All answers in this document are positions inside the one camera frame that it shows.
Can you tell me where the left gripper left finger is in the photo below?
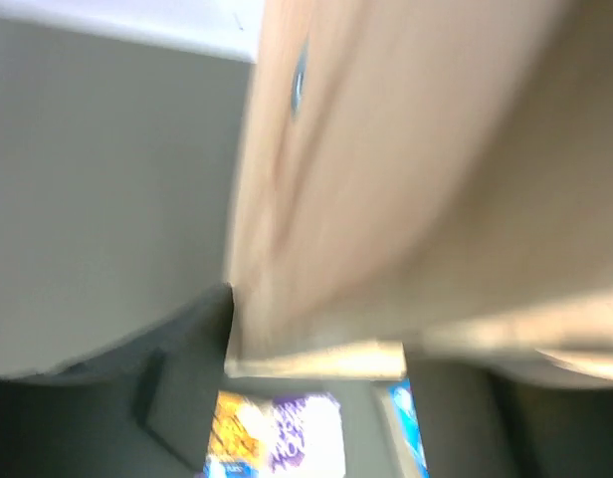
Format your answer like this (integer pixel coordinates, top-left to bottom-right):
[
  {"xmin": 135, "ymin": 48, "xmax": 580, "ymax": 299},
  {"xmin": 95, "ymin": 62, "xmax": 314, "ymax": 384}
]
[{"xmin": 0, "ymin": 284, "xmax": 234, "ymax": 477}]

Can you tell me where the yellow 13-storey treehouse book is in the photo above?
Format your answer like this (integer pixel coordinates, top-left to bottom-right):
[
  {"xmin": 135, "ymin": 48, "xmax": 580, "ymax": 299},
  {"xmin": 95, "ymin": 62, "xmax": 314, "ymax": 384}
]
[{"xmin": 198, "ymin": 391, "xmax": 265, "ymax": 477}]

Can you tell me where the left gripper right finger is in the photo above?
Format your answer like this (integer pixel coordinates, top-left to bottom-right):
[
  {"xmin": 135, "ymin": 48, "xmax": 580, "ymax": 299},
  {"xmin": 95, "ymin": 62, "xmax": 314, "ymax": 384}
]
[{"xmin": 405, "ymin": 352, "xmax": 613, "ymax": 477}]

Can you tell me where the light blue comic book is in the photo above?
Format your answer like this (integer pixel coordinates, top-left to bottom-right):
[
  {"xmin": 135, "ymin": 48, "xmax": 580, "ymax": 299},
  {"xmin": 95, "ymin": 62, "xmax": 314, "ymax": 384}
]
[{"xmin": 376, "ymin": 378, "xmax": 429, "ymax": 478}]

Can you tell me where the wooden two-tier shelf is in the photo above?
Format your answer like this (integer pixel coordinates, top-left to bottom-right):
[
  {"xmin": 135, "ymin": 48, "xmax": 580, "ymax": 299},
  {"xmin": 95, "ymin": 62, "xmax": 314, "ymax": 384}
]
[{"xmin": 225, "ymin": 1, "xmax": 613, "ymax": 388}]

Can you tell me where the purple 52-storey treehouse book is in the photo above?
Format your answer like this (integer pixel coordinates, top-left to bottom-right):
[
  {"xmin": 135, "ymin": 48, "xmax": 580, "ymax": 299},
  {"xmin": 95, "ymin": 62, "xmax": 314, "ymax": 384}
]
[{"xmin": 261, "ymin": 392, "xmax": 346, "ymax": 478}]

